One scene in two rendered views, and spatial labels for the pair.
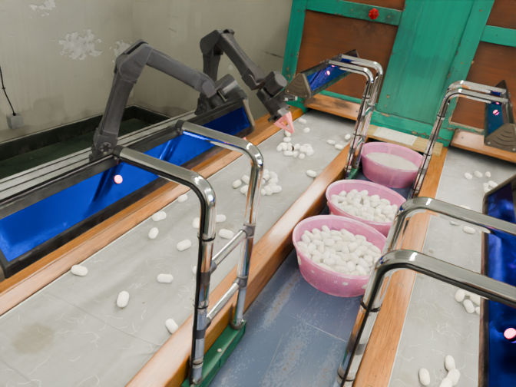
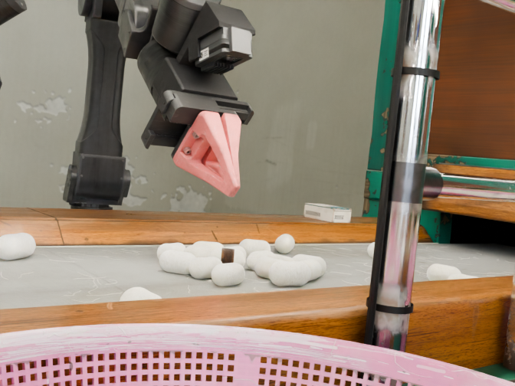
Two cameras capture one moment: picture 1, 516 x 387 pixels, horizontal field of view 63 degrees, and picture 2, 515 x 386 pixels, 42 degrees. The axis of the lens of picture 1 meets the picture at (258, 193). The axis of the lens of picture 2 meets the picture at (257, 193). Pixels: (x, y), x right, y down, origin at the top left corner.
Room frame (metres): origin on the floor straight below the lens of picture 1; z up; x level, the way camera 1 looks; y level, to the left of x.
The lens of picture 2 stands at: (1.02, -0.42, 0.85)
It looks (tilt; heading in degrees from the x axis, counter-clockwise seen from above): 3 degrees down; 29
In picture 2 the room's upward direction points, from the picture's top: 6 degrees clockwise
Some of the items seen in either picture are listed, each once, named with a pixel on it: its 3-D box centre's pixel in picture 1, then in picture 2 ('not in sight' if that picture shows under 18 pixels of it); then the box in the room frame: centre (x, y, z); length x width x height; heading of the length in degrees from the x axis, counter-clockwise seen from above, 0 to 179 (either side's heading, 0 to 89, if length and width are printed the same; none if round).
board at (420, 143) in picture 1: (402, 139); not in sight; (1.77, -0.60, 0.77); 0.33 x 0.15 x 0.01; 67
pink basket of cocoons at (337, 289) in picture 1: (339, 256); not in sight; (0.90, -0.24, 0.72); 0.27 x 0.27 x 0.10
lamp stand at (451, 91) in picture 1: (454, 153); not in sight; (1.33, -0.63, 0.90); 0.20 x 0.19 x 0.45; 157
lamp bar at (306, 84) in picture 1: (330, 68); not in sight; (1.52, -0.19, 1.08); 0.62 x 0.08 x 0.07; 157
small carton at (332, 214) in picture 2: not in sight; (326, 212); (1.89, -0.05, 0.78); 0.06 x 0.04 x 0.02; 67
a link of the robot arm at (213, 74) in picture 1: (210, 77); (104, 89); (1.77, 0.27, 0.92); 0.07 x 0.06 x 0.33; 144
